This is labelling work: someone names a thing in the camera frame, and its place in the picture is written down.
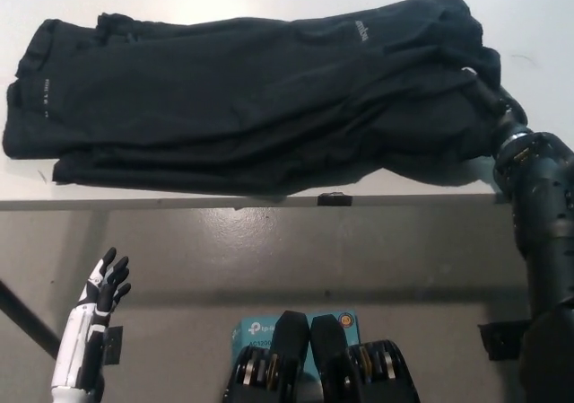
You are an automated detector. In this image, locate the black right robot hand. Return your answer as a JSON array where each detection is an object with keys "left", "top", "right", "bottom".
[{"left": 460, "top": 66, "right": 528, "bottom": 130}]

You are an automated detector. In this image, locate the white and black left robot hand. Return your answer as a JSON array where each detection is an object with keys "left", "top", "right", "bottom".
[{"left": 50, "top": 246, "right": 133, "bottom": 393}]

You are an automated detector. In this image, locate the black shorts garment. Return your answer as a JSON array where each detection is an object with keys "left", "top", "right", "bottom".
[{"left": 3, "top": 0, "right": 503, "bottom": 197}]

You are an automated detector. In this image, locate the black table leg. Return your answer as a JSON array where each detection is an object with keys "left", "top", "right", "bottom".
[{"left": 0, "top": 279, "right": 62, "bottom": 362}]

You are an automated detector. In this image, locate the teal tp-link box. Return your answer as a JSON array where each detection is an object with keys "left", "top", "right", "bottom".
[{"left": 231, "top": 310, "right": 360, "bottom": 368}]

